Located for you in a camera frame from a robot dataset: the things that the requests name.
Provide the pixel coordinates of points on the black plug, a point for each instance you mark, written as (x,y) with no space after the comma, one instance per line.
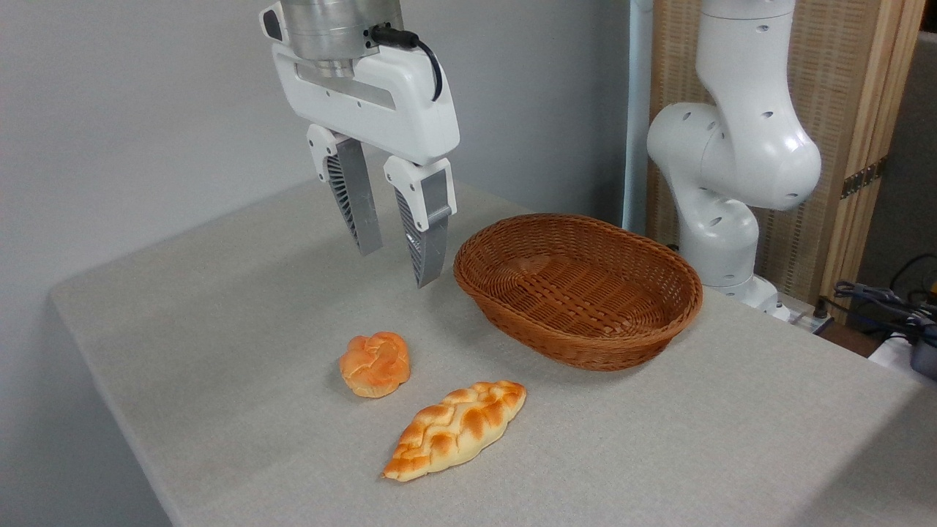
(820,309)

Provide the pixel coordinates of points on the round knotted bread roll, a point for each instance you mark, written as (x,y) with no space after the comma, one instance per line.
(375,364)

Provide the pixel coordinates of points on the long braided bread loaf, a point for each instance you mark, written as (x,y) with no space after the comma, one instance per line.
(454,430)

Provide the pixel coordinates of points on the blue-grey box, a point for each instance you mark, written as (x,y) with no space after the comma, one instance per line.
(926,355)

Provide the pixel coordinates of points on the brown oval wicker basket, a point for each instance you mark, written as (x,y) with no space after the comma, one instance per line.
(578,293)

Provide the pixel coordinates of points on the black screen hinge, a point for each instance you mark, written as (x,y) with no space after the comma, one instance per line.
(862,179)

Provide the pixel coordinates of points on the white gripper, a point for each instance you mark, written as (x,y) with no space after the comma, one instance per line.
(381,102)

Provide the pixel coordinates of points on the white vertical pole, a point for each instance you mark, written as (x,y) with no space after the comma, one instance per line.
(637,110)

